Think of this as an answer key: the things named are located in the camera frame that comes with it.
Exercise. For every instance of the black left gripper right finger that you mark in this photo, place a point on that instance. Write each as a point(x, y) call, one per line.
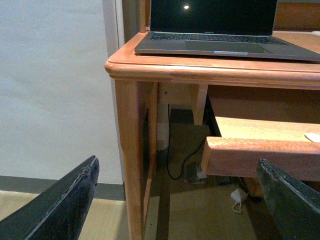
point(293, 205)

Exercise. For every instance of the white power adapter on floor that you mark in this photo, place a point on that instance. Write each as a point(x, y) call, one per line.
point(239, 196)

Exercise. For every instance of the wooden pull-out keyboard tray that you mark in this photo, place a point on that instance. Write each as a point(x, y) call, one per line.
point(250, 130)

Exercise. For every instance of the white item on tray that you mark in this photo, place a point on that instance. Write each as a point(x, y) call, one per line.
point(313, 137)

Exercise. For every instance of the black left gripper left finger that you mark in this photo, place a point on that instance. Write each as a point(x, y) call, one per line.
point(59, 212)

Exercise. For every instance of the wooden desk frame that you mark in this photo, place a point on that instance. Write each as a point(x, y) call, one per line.
point(143, 82)

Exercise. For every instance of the grey open laptop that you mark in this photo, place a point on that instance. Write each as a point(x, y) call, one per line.
point(232, 28)

